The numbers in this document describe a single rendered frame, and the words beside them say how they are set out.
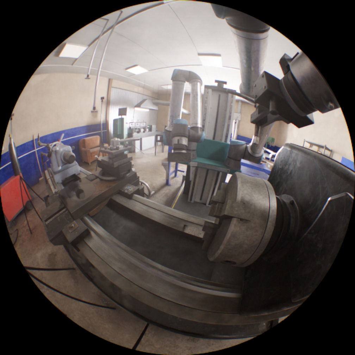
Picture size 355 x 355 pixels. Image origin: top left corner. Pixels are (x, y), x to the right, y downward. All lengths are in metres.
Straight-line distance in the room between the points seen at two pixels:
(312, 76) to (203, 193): 1.51
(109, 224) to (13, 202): 2.76
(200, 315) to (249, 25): 0.72
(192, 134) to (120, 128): 4.20
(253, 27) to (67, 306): 1.95
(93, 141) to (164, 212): 4.20
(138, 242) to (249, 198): 0.59
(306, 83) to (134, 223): 0.85
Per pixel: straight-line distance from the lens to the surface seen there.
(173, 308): 0.47
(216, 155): 1.24
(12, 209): 3.27
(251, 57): 0.36
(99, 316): 1.47
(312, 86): 0.19
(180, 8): 2.50
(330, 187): 0.31
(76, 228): 0.65
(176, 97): 1.02
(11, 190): 3.18
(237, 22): 0.28
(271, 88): 0.21
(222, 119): 1.30
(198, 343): 1.43
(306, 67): 0.19
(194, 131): 0.80
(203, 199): 1.59
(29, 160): 4.55
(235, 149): 1.10
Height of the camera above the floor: 1.30
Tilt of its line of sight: 27 degrees down
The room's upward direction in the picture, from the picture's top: 6 degrees clockwise
